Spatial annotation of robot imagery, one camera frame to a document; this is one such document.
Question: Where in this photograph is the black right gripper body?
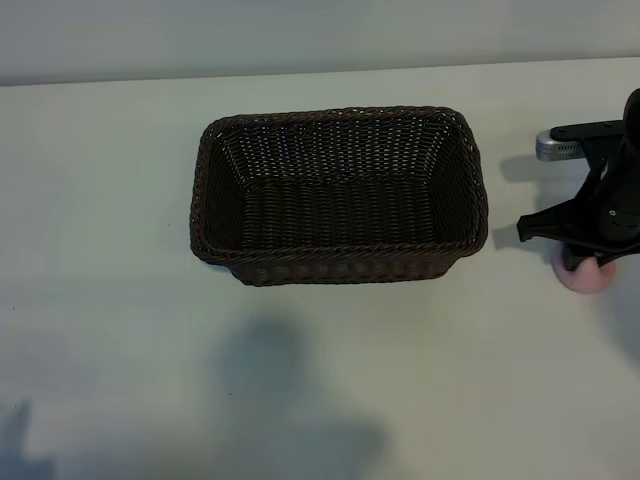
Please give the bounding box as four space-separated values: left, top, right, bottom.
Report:
518 134 640 265

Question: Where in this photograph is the dark brown wicker basket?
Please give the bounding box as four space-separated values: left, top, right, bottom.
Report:
188 104 490 287

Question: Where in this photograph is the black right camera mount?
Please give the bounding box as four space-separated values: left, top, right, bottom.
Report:
548 121 627 187

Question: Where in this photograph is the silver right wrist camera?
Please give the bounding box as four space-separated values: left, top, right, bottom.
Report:
536 130 585 162

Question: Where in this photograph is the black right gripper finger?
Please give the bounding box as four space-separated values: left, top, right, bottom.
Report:
561 247 585 273

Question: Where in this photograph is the pink toy peach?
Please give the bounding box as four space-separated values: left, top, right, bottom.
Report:
551 247 617 291

